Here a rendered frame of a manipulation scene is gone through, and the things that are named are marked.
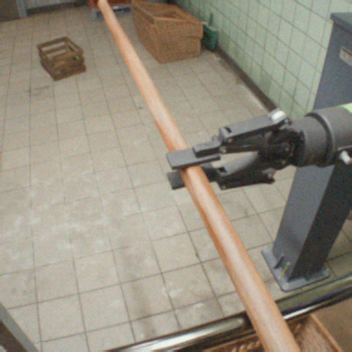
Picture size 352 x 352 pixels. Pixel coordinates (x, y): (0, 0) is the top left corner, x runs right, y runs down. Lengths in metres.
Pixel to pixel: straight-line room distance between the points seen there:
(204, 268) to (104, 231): 0.56
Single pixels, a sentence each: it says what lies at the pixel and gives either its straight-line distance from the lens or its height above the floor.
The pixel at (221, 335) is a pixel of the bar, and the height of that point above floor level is 1.17.
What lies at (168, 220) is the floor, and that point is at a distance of 2.00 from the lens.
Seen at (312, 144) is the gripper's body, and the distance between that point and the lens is 0.56.
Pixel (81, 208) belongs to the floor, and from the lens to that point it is 2.12.
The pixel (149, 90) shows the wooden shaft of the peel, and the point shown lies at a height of 1.20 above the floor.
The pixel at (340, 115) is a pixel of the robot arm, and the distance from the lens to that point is 0.60.
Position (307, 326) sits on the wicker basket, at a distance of 0.99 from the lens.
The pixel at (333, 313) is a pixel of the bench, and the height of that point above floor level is 0.58.
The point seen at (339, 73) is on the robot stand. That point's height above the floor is 1.04.
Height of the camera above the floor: 1.54
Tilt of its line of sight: 43 degrees down
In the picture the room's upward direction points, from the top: straight up
